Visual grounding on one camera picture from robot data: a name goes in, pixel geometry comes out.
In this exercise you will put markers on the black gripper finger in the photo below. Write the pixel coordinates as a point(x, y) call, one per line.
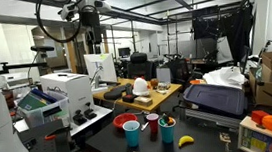
point(97, 36)
point(88, 43)

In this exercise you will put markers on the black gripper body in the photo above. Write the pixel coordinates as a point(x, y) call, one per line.
point(90, 19)

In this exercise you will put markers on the teal plastic cup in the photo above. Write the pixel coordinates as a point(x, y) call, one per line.
point(168, 135)
point(132, 135)

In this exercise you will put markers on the red plastic bowl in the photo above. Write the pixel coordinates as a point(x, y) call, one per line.
point(121, 120)

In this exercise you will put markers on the red plastic cup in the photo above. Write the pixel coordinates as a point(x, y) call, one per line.
point(153, 124)

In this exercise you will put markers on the orange bowl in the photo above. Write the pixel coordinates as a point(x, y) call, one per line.
point(195, 82)

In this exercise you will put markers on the white-backed computer monitor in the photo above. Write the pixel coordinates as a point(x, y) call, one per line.
point(103, 67)

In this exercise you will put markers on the white cardboard product box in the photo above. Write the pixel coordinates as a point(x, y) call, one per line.
point(73, 88)

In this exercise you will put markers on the white plush chicken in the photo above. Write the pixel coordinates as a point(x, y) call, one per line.
point(140, 87)

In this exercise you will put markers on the blue book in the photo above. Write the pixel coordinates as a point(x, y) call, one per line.
point(44, 95)

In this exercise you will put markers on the black box with red label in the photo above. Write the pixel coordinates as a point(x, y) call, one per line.
point(129, 98)

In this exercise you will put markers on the black toggle clamp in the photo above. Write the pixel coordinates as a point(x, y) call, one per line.
point(79, 118)
point(90, 113)

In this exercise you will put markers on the brown toy football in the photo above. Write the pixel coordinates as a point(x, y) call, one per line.
point(154, 83)

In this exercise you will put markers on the white side table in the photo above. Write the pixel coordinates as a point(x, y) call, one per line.
point(93, 118)

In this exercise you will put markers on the small tan cardboard box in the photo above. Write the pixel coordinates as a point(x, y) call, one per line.
point(143, 101)

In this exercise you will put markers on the green book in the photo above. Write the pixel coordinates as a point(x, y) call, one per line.
point(31, 102)

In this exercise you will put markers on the clear glass jar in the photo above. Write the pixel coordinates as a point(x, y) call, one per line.
point(163, 87)

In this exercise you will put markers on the clear plastic storage bin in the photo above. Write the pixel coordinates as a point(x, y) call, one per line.
point(42, 113)

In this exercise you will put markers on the black mesh office chair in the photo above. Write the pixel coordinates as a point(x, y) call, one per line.
point(179, 70)

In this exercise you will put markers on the wooden desk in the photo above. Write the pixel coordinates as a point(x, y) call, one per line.
point(160, 98)

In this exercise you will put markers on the silver metal fork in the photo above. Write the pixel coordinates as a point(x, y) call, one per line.
point(144, 126)

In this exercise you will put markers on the colourful small toys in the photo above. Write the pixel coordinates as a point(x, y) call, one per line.
point(167, 120)

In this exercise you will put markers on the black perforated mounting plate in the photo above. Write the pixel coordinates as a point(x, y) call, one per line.
point(39, 149)

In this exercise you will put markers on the white crumpled paper pile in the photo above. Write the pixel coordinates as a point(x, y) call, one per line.
point(225, 77)

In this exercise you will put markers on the dark blue bin lid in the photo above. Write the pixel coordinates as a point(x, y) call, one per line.
point(215, 100)

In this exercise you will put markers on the yellow toy banana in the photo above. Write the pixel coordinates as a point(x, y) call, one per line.
point(185, 140)

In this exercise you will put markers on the black hanging curtain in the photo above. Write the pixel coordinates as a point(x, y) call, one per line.
point(235, 26)

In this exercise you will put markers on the red toy block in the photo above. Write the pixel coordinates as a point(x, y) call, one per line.
point(257, 116)

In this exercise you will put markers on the wooden shape sorter box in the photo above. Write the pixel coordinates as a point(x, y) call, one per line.
point(259, 139)

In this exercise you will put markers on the black camera on boom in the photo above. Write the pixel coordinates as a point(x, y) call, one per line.
point(41, 48)

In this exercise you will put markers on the aluminium frame rail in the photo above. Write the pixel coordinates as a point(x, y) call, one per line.
point(210, 119)

